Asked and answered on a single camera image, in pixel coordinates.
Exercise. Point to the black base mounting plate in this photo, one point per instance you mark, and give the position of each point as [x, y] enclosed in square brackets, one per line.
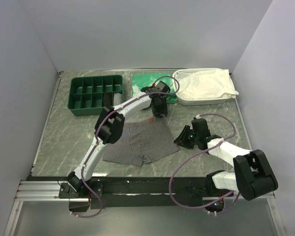
[140, 192]

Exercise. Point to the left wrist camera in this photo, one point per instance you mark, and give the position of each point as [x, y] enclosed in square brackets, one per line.
[161, 87]

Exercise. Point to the white plastic basket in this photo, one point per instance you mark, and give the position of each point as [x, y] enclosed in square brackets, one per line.
[201, 99]

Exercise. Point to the rolled grey striped underwear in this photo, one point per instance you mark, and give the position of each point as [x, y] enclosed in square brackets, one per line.
[117, 99]

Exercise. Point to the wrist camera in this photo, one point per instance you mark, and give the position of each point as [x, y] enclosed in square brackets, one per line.
[199, 125]
[161, 87]

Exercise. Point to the aluminium frame rail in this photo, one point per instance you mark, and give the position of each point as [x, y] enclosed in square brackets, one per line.
[42, 191]

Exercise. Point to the green compartment organizer tray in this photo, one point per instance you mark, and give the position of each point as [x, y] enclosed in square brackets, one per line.
[86, 93]

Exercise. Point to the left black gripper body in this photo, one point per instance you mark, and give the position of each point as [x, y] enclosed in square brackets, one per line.
[161, 108]

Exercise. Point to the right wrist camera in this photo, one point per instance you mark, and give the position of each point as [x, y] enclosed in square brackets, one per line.
[199, 125]

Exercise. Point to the rolled black underwear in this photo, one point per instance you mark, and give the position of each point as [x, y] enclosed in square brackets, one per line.
[107, 100]

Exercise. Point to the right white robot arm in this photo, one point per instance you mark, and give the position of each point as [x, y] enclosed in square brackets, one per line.
[252, 176]

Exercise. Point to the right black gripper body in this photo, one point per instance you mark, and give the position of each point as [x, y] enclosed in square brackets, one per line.
[196, 137]

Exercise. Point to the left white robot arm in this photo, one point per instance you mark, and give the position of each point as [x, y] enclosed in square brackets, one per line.
[109, 128]

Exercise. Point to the white cloth in basket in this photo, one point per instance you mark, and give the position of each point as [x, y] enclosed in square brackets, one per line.
[206, 83]

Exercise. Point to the green white patterned underwear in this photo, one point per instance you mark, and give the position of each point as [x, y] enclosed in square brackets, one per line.
[140, 81]

